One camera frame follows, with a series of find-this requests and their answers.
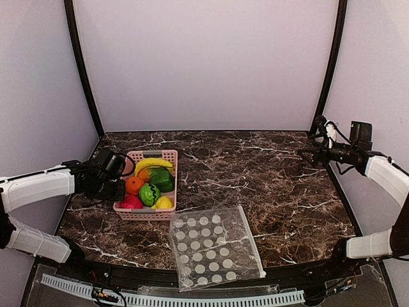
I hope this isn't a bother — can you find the orange green toy mango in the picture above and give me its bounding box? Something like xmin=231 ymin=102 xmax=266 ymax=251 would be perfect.
xmin=137 ymin=168 xmax=152 ymax=183

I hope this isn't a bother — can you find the left black frame post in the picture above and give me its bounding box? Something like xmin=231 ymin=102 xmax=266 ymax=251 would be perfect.
xmin=63 ymin=0 xmax=105 ymax=139

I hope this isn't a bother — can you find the clear dotted zip bag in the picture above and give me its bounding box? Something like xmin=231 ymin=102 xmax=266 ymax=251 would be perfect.
xmin=169 ymin=205 xmax=266 ymax=292

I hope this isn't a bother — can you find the red toy fruit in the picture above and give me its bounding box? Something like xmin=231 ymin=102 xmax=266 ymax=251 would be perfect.
xmin=120 ymin=195 xmax=144 ymax=210

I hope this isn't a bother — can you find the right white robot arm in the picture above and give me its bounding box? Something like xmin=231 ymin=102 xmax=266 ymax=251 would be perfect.
xmin=298 ymin=140 xmax=408 ymax=278

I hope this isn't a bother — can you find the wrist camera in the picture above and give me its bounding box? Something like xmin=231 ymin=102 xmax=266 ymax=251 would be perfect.
xmin=93 ymin=148 xmax=126 ymax=176
xmin=350 ymin=121 xmax=373 ymax=151

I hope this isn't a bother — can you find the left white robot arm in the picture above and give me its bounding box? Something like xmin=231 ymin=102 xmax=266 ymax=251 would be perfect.
xmin=1 ymin=160 xmax=126 ymax=279

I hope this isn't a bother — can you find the right black frame post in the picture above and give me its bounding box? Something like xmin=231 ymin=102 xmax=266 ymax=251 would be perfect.
xmin=308 ymin=0 xmax=348 ymax=135

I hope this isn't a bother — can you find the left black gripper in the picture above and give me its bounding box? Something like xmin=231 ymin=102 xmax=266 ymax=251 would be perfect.
xmin=93 ymin=176 xmax=126 ymax=201

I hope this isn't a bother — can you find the yellow toy banana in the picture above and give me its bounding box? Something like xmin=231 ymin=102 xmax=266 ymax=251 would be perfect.
xmin=135 ymin=157 xmax=175 ymax=176

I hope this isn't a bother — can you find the green toy watermelon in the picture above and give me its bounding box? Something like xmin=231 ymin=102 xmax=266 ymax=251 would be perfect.
xmin=139 ymin=184 xmax=161 ymax=207

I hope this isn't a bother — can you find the orange toy fruit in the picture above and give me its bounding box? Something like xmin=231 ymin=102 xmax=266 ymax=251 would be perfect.
xmin=125 ymin=177 xmax=145 ymax=196

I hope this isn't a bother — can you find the black frame post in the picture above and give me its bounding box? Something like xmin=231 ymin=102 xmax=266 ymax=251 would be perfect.
xmin=63 ymin=0 xmax=105 ymax=139
xmin=308 ymin=0 xmax=348 ymax=135

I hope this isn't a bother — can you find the white slotted cable duct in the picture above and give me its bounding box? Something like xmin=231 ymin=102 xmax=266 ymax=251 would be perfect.
xmin=41 ymin=273 xmax=305 ymax=306

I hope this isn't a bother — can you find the yellow toy lemon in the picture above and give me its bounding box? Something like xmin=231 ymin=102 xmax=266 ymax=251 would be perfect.
xmin=151 ymin=196 xmax=174 ymax=209

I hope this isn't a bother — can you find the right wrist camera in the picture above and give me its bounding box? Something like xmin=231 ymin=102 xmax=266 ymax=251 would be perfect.
xmin=350 ymin=121 xmax=373 ymax=151

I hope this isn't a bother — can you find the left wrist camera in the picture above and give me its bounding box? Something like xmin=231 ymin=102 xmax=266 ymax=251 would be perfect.
xmin=93 ymin=148 xmax=126 ymax=176

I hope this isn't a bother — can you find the black front rail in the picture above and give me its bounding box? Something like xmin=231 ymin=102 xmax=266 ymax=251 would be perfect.
xmin=35 ymin=258 xmax=370 ymax=297

